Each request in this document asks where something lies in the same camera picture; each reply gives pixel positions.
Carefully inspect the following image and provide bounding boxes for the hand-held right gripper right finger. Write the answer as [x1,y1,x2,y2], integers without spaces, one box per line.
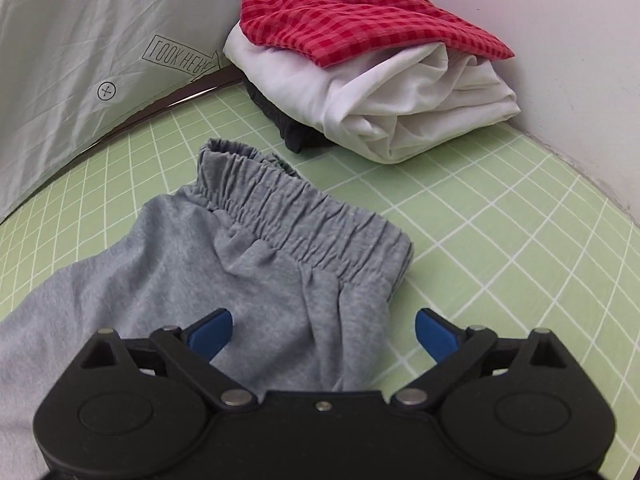
[390,308,567,412]

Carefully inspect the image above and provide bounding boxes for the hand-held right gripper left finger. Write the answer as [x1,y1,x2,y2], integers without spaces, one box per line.
[79,308,257,411]

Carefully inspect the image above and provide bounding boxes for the grey elastic waist pants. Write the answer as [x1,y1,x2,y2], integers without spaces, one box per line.
[0,137,415,480]

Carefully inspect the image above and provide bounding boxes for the dark grey folded garment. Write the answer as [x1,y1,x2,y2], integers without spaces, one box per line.
[244,82,334,155]

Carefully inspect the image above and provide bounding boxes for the white folded cloth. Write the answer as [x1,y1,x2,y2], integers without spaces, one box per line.
[222,27,519,164]

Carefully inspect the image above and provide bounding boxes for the red checked cloth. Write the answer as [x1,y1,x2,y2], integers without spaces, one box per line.
[239,0,516,71]

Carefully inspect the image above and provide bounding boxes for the grey carrot print sheet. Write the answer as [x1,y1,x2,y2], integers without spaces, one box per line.
[0,0,301,222]

